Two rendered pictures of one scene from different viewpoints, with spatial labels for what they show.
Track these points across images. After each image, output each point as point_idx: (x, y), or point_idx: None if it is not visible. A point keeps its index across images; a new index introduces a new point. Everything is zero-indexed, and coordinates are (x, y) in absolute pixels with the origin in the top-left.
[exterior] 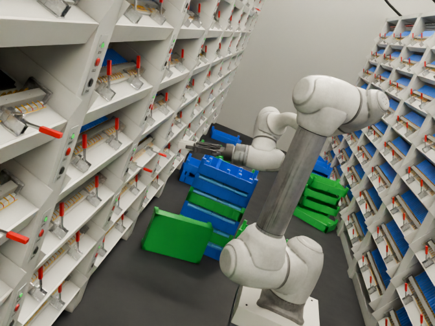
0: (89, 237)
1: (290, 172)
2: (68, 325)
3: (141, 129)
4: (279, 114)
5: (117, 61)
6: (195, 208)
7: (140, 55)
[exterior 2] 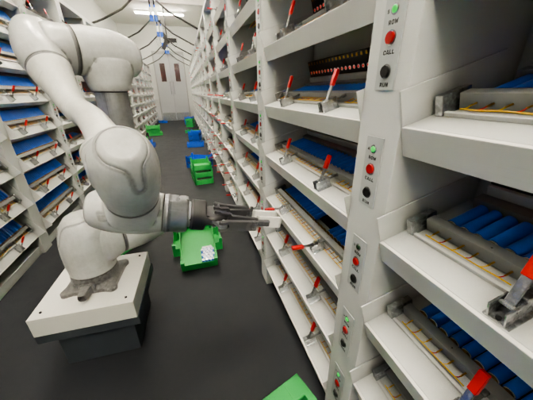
0: None
1: None
2: (255, 266)
3: (256, 139)
4: (113, 123)
5: None
6: None
7: (255, 81)
